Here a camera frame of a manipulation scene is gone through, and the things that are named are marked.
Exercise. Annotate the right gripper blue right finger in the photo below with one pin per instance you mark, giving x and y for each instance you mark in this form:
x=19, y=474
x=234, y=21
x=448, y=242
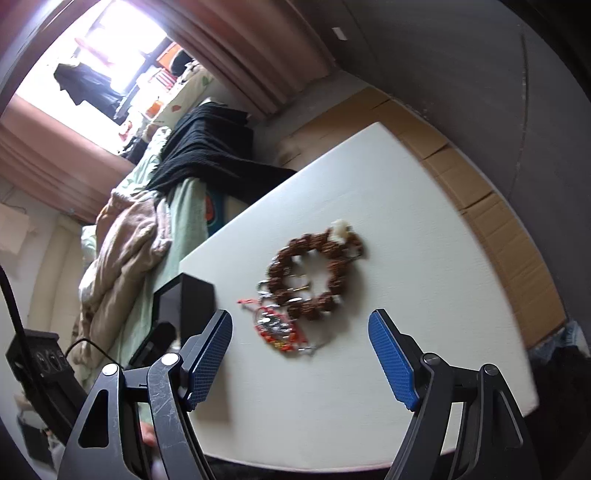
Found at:
x=493, y=441

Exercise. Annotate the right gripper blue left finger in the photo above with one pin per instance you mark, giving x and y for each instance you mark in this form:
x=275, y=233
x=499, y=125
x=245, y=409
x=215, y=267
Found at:
x=106, y=442

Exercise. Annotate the black jewelry box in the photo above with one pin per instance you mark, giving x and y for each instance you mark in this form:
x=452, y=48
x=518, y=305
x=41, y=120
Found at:
x=185, y=302

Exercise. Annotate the beige pink crumpled quilt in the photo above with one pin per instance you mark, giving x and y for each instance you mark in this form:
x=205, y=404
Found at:
x=133, y=234

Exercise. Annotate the green bed sheet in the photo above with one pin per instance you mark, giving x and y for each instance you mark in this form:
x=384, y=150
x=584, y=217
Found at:
x=187, y=208

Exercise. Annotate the flattened cardboard sheet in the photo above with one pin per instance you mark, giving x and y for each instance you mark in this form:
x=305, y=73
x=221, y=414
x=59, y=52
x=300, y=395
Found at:
x=523, y=273

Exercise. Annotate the black knitted blanket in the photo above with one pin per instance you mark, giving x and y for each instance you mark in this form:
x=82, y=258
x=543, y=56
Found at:
x=214, y=144

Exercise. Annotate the pink curtain left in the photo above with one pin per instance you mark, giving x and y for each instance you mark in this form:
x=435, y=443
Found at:
x=54, y=164

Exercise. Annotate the pink curtain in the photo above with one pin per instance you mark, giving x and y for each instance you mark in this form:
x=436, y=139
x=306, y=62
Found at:
x=265, y=52
x=54, y=164

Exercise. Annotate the floral pillow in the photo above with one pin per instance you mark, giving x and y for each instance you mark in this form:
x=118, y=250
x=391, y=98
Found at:
x=185, y=92

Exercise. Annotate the black hanging jacket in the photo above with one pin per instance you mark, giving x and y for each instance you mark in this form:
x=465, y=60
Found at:
x=82, y=83

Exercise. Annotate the pink curtain right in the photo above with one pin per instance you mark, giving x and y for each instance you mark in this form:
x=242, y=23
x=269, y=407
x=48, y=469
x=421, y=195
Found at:
x=265, y=52

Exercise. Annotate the beige cloth on wall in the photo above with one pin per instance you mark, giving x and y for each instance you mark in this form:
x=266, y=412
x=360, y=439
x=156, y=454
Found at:
x=15, y=228

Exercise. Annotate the white wall switch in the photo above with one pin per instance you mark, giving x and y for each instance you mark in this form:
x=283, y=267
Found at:
x=339, y=33

